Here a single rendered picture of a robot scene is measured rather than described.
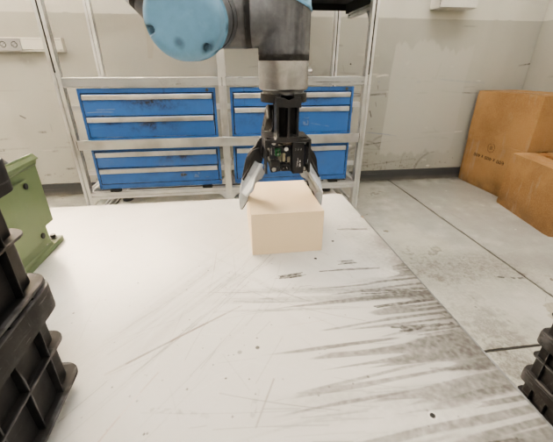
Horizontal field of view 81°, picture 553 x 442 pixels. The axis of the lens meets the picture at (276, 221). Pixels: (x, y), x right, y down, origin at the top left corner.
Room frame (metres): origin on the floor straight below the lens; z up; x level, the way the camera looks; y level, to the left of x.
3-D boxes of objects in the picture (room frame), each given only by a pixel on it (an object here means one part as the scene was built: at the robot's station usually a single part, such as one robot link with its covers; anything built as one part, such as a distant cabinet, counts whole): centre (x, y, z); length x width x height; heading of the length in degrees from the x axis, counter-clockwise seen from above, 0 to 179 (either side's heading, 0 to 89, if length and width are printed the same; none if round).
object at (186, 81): (1.97, 0.30, 0.91); 1.70 x 0.10 x 0.05; 98
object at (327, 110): (1.99, -0.10, 0.60); 0.72 x 0.03 x 0.56; 98
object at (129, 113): (1.88, 0.70, 0.60); 0.72 x 0.03 x 0.56; 98
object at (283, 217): (0.56, -0.01, 0.74); 0.16 x 0.12 x 0.07; 8
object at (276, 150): (0.53, -0.01, 0.89); 0.09 x 0.08 x 0.12; 8
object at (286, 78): (0.54, -0.01, 0.97); 0.08 x 0.08 x 0.05
